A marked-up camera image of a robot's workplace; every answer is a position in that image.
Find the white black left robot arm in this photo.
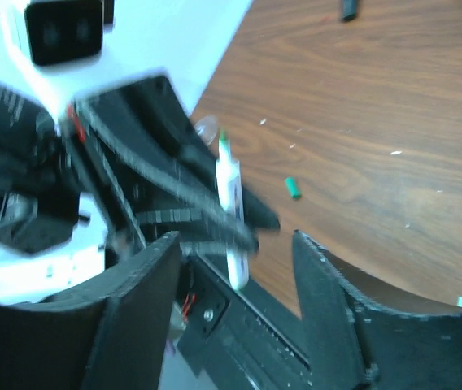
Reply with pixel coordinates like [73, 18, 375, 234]
[0, 75, 280, 266]

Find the clear wine glass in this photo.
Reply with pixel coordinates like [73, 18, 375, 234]
[194, 115, 220, 145]

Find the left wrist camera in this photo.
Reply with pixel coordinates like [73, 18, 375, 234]
[23, 1, 103, 67]

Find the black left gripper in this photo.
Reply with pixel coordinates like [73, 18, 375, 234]
[0, 75, 280, 258]

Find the green pen cap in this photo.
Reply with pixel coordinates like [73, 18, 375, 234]
[285, 176, 302, 199]

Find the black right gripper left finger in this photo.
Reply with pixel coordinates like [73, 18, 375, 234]
[0, 232, 181, 389]

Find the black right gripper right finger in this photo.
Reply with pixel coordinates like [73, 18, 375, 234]
[292, 231, 462, 389]

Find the black blue highlighter pen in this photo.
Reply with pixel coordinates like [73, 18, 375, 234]
[340, 0, 360, 23]

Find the white pen green tip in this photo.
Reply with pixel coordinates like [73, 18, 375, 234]
[216, 128, 250, 290]

